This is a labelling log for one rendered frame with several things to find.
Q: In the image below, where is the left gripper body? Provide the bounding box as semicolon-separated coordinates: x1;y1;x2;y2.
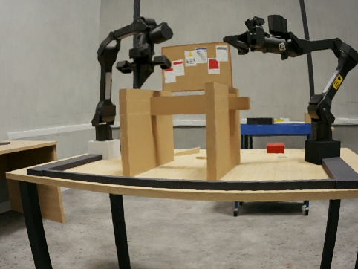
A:
238;26;273;55

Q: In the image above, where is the red rectangular block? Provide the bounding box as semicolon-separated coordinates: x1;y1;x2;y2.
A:
267;143;284;154

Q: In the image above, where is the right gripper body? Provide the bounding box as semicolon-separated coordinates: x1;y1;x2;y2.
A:
116;45;171;74

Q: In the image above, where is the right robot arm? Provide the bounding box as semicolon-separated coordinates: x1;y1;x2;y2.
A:
91;16;173;141

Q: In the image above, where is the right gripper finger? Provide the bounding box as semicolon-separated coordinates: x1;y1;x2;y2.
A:
129;65;140;88
138;64;154;88

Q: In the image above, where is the tan wooden board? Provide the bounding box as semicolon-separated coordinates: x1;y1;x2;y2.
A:
119;88;174;177
204;82;241;181

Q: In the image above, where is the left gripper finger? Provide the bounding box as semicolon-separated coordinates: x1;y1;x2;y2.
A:
224;30;250;49
223;38;244;52

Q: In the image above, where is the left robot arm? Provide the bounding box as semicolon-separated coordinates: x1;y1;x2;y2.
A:
245;15;358;142

